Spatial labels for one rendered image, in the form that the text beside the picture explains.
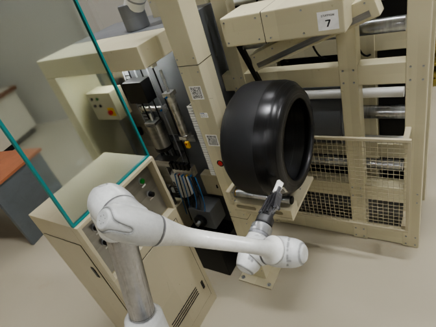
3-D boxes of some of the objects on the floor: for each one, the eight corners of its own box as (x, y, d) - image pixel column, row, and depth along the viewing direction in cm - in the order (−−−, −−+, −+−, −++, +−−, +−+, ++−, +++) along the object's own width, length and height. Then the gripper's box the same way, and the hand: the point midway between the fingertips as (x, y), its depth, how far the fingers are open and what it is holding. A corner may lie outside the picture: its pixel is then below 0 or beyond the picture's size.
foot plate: (239, 279, 259) (237, 278, 258) (253, 253, 276) (252, 251, 275) (271, 290, 244) (270, 288, 243) (285, 261, 262) (284, 259, 260)
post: (250, 275, 259) (99, -152, 126) (257, 261, 268) (123, -152, 135) (266, 279, 252) (124, -168, 119) (273, 265, 261) (147, -167, 128)
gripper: (265, 217, 138) (283, 172, 150) (247, 222, 148) (265, 180, 161) (279, 228, 139) (296, 182, 152) (260, 232, 150) (277, 189, 163)
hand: (278, 187), depth 155 cm, fingers closed
